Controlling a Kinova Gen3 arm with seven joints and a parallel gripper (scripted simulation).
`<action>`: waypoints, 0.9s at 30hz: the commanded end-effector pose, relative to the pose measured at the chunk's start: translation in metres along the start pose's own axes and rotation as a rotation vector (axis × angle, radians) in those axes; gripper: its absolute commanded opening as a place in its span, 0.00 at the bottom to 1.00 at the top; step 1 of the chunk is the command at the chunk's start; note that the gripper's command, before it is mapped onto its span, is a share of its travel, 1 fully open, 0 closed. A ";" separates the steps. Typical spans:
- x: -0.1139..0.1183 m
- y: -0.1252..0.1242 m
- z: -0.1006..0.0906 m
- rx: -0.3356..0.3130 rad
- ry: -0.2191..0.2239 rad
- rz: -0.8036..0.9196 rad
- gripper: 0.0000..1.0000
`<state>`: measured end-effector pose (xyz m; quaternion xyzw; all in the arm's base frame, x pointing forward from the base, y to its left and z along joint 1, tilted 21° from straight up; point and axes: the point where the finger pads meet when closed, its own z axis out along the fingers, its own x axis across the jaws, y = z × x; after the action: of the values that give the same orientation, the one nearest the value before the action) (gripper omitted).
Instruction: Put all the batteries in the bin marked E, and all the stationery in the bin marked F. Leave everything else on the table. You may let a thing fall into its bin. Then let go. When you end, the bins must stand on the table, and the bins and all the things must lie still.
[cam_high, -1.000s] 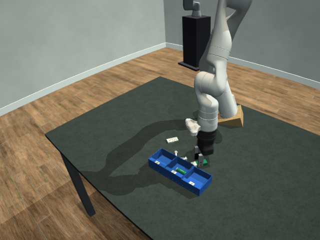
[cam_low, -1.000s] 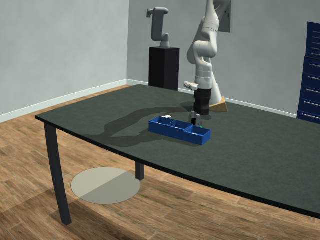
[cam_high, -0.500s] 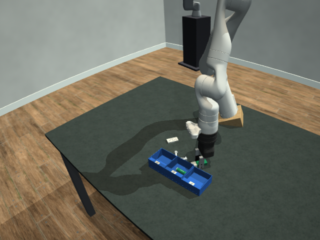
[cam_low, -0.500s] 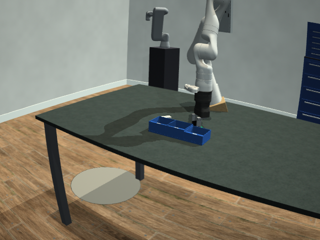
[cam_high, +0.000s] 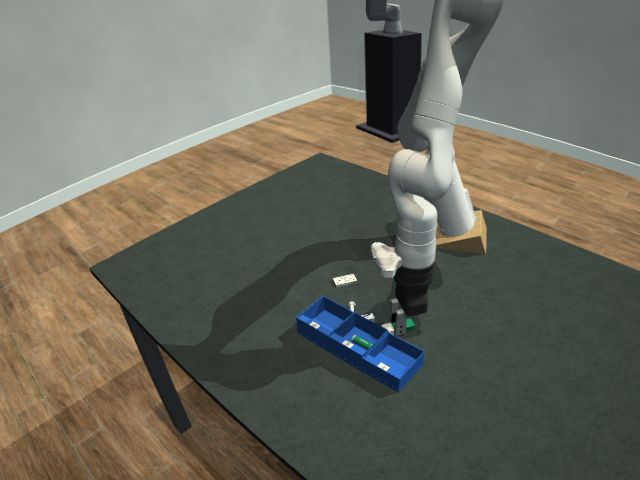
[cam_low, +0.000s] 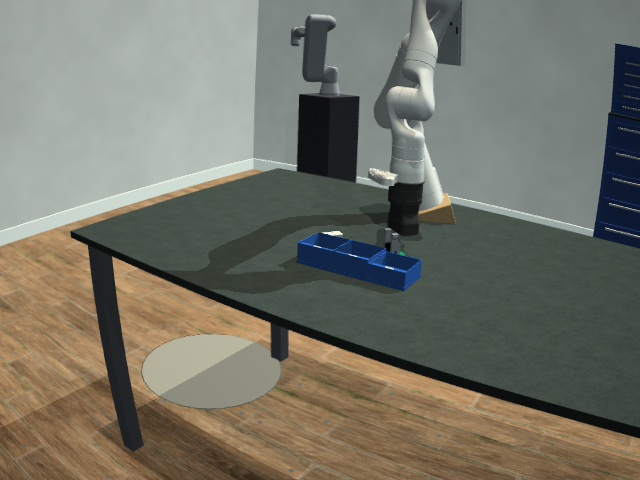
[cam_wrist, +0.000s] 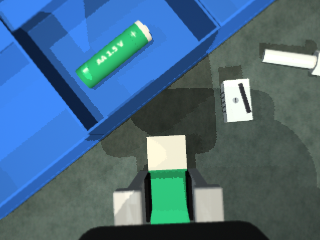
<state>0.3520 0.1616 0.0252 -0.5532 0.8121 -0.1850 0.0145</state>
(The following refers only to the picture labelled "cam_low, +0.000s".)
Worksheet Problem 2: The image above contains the blue three-compartment bin rack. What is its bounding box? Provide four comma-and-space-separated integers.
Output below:
297, 232, 420, 291

